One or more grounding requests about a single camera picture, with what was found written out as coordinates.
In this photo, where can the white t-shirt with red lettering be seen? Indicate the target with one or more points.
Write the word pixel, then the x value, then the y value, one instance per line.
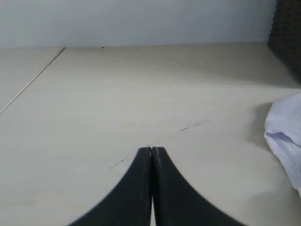
pixel 282 132

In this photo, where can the brown wicker basket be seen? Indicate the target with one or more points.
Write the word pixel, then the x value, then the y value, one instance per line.
pixel 285 35

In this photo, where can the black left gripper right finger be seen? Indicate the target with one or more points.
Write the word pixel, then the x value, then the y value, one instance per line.
pixel 176 202

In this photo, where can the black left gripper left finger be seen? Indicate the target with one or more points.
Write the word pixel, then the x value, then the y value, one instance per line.
pixel 129 202

